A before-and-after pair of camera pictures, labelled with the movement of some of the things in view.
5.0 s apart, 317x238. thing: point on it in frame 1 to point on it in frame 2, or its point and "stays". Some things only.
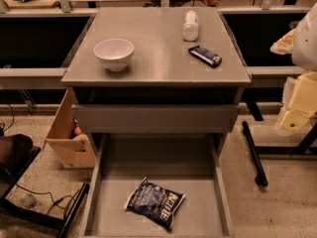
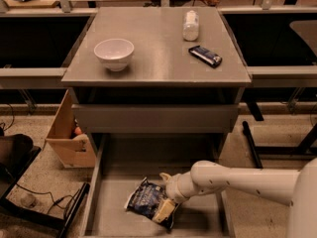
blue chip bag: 156,203 stays
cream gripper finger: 284,45 to 165,177
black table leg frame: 308,146 stays
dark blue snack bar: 205,56 stays
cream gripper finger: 295,120 to 163,211
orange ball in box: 77,131 stays
